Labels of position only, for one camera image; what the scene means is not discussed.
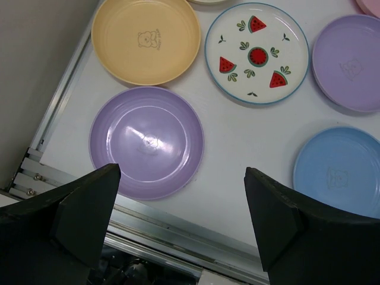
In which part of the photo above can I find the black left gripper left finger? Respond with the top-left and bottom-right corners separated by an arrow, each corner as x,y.
1,163 -> 121,284

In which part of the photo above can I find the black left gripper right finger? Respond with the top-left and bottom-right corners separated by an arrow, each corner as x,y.
244,167 -> 379,284

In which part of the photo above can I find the blue plastic plate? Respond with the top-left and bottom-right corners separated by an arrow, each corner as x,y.
293,126 -> 379,219

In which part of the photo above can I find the purple plastic plate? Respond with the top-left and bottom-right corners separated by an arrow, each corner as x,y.
312,15 -> 379,112
88,86 -> 205,200

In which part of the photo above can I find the white watermelon pattern plate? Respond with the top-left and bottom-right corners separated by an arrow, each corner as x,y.
204,2 -> 310,105

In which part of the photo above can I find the yellow plastic plate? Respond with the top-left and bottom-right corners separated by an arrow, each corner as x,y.
91,0 -> 201,86

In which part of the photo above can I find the pink plastic plate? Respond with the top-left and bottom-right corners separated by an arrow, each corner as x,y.
356,0 -> 380,18

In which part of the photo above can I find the cream plastic plate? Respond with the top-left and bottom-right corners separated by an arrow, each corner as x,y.
188,0 -> 228,5

